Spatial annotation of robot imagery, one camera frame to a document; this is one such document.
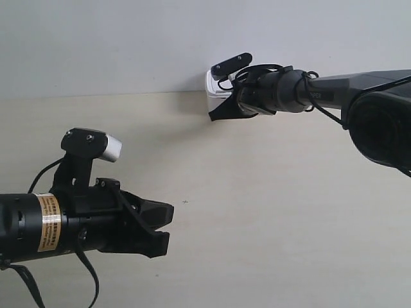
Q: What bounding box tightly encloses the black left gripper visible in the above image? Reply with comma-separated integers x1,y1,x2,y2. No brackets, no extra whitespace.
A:
51,153,174,258

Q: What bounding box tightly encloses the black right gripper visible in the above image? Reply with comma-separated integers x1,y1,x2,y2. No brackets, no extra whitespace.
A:
208,65,281,121

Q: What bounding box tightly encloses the white lidded plastic container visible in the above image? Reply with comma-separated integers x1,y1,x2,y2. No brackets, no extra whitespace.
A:
205,69,234,111

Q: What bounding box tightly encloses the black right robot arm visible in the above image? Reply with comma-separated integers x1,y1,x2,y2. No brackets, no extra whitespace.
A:
208,65,410,176

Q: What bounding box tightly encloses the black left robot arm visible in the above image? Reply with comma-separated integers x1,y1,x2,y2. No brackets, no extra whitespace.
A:
1,154,174,262

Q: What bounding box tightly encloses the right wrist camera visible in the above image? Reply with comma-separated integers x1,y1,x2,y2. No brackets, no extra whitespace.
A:
210,53,253,81

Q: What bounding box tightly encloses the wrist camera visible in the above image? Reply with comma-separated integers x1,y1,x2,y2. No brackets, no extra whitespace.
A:
60,128,123,162
210,53,253,81

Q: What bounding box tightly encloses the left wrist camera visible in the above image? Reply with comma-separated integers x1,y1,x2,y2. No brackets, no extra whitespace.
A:
60,128,123,162

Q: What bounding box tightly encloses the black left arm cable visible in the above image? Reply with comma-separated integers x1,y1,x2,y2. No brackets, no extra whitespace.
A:
0,160,100,308

